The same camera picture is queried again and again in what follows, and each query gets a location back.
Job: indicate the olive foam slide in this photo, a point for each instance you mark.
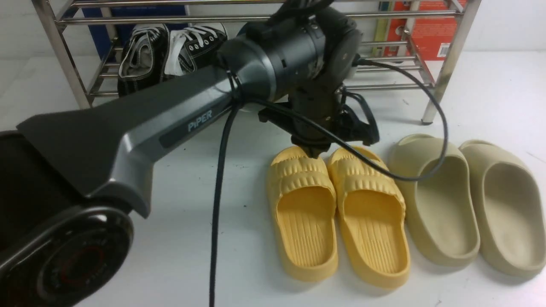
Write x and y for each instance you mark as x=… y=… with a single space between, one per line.
x=508 y=208
x=440 y=215

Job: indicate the right black canvas sneaker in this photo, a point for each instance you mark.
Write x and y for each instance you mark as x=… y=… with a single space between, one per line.
x=192 y=48

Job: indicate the left black canvas sneaker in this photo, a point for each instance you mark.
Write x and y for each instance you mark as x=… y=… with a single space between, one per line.
x=143 y=57

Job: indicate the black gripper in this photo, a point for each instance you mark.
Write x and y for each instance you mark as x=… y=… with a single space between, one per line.
x=324 y=99

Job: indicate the left yellow foam slipper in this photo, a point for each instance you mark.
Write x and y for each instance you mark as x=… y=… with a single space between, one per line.
x=302 y=203

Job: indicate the yellow foam slipper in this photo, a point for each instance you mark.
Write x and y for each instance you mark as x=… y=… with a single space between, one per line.
x=371 y=212
x=302 y=203

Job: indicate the steel shoe rack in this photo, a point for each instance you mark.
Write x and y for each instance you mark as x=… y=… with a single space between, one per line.
x=98 y=13

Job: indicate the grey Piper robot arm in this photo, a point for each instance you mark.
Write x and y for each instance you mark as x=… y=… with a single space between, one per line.
x=69 y=180

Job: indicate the black canvas sneaker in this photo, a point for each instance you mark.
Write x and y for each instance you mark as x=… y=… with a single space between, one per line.
x=192 y=48
x=143 y=57

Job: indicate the right olive foam slide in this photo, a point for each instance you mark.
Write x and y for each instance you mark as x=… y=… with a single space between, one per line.
x=508 y=208

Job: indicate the red book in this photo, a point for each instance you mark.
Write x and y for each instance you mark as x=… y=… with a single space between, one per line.
x=432 y=36

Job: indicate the left olive foam slide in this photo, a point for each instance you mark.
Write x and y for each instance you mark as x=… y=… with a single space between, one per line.
x=440 y=215

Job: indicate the right yellow foam slipper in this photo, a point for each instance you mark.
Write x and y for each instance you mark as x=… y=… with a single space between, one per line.
x=371 y=212

